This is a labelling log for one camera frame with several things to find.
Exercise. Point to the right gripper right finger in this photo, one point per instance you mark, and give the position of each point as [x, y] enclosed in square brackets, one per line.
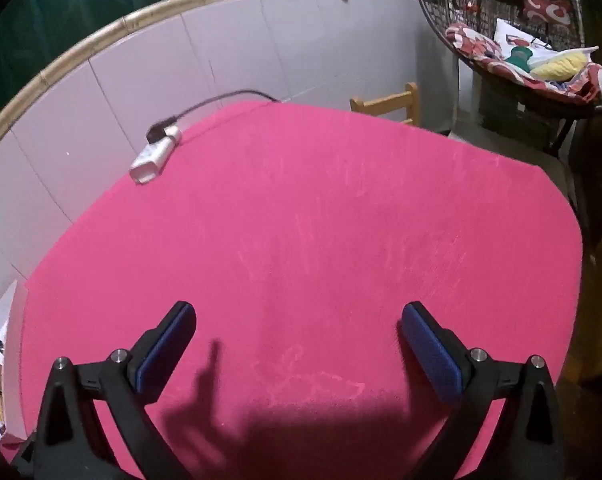
[527, 442]

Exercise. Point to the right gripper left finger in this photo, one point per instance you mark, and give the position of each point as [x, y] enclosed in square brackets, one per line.
[70, 442]

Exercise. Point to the white power strip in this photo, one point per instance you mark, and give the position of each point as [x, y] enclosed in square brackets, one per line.
[161, 143]

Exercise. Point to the pink table cloth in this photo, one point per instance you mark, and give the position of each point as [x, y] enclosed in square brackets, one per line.
[298, 234]

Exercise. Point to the red patterned cushion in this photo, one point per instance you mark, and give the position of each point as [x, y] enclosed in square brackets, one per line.
[491, 53]

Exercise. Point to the wooden chair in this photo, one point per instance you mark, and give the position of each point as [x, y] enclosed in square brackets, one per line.
[408, 100]

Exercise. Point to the yellow pillow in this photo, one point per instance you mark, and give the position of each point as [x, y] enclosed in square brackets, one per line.
[562, 67]

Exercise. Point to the green plush toy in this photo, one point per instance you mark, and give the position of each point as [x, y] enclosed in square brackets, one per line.
[519, 57]

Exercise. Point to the wicker hanging chair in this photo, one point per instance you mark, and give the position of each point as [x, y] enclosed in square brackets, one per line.
[503, 105]

